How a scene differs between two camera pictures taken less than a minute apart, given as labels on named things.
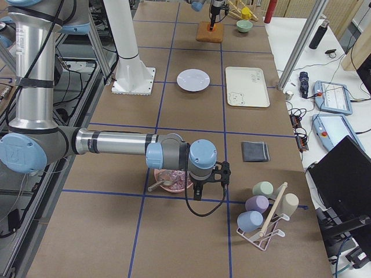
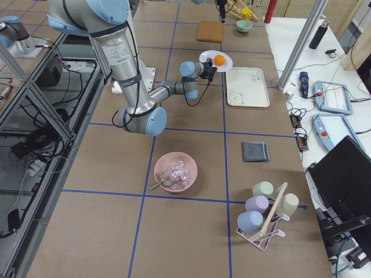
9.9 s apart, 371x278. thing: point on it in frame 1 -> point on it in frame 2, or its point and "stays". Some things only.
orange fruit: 213,29 -> 219,60
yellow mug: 246,13 stays
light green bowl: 244,26 stays
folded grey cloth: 254,152 stays
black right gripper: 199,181 -> 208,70
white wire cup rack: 262,241 stays
